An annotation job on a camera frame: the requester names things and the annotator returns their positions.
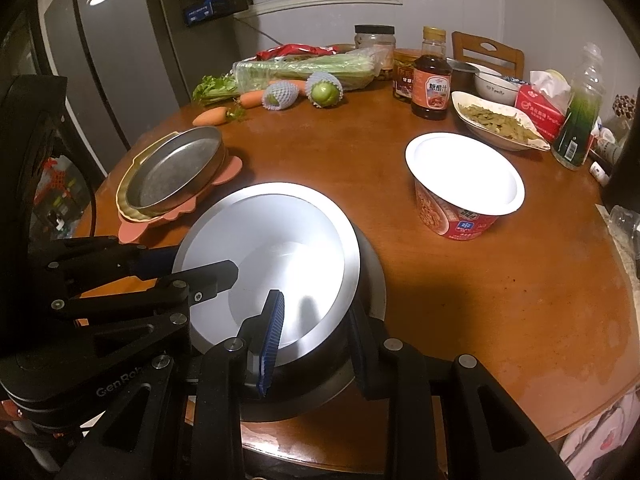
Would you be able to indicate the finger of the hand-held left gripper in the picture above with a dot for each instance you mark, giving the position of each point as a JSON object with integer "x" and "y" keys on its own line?
{"x": 215, "y": 275}
{"x": 100, "y": 255}

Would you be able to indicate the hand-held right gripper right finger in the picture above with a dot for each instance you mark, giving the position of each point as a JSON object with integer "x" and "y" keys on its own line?
{"x": 361, "y": 370}

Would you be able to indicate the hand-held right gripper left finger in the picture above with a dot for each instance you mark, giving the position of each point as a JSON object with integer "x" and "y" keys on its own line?
{"x": 270, "y": 340}

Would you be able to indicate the steel bowl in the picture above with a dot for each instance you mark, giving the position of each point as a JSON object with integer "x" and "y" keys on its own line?
{"x": 310, "y": 385}

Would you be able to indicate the yellow shell-shaped plate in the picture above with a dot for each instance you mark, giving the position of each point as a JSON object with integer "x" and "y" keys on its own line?
{"x": 121, "y": 190}

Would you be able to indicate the white round plate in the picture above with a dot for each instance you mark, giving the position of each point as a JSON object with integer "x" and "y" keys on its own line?
{"x": 280, "y": 240}

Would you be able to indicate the round metal plate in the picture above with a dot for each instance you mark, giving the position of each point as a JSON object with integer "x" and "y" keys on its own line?
{"x": 175, "y": 165}

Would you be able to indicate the person's left hand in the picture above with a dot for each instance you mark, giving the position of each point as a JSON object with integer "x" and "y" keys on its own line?
{"x": 10, "y": 410}

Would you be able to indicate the red paper window decoration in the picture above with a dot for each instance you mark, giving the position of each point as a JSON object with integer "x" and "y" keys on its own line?
{"x": 55, "y": 175}

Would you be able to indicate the black framed glass door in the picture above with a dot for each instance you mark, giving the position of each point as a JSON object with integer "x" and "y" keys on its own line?
{"x": 65, "y": 195}

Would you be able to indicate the pink plate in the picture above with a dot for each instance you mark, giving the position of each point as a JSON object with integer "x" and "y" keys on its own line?
{"x": 231, "y": 170}

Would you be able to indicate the grey refrigerator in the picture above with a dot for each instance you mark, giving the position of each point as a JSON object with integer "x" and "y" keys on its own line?
{"x": 125, "y": 60}

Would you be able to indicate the carrot with green top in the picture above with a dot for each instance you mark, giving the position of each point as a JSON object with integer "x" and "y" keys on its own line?
{"x": 210, "y": 116}

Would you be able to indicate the celery bunch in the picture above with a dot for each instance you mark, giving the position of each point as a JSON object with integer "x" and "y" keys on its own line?
{"x": 215, "y": 87}

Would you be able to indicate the green fruit in foam net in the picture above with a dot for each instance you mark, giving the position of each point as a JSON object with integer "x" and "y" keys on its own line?
{"x": 282, "y": 95}
{"x": 324, "y": 92}

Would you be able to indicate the red instant noodle bowl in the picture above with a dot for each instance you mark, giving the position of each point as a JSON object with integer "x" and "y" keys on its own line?
{"x": 465, "y": 175}

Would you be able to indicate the clear plastic bag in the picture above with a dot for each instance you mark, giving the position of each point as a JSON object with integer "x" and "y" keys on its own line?
{"x": 310, "y": 67}

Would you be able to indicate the dark blue box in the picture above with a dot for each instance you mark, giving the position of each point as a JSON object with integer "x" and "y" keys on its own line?
{"x": 205, "y": 10}

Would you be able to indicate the red snack bag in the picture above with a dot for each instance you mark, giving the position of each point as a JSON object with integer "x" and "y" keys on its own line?
{"x": 295, "y": 51}

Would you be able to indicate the pink and white cloth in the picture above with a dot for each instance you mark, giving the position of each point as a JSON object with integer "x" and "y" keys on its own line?
{"x": 600, "y": 435}

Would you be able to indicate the brown sauce jar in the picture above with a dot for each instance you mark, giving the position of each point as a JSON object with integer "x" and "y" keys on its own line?
{"x": 402, "y": 80}

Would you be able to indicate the glass jar with black lid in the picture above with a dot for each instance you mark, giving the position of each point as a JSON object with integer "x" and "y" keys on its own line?
{"x": 375, "y": 42}

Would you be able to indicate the dark sauce bottle red label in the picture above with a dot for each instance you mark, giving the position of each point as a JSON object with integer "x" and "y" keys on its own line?
{"x": 432, "y": 90}

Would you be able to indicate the white dish of green beans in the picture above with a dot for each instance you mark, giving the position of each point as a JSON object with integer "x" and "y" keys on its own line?
{"x": 500, "y": 120}

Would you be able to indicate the clear plastic bottle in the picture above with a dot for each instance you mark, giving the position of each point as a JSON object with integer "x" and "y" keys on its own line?
{"x": 627, "y": 225}

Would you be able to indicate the white patterned bowl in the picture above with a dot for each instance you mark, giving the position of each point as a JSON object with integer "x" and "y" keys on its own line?
{"x": 495, "y": 90}

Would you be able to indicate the small white bottle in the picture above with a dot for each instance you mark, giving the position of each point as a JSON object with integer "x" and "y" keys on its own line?
{"x": 600, "y": 171}

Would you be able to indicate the red tissue pack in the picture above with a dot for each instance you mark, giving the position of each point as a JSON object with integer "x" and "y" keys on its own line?
{"x": 537, "y": 110}

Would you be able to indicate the small metal pot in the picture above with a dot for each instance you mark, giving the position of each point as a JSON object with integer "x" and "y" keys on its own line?
{"x": 462, "y": 72}

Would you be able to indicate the clear bottle with green liquid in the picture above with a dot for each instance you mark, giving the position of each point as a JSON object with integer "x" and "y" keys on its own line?
{"x": 580, "y": 115}

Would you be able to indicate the wooden chair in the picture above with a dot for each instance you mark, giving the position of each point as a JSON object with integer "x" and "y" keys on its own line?
{"x": 487, "y": 45}

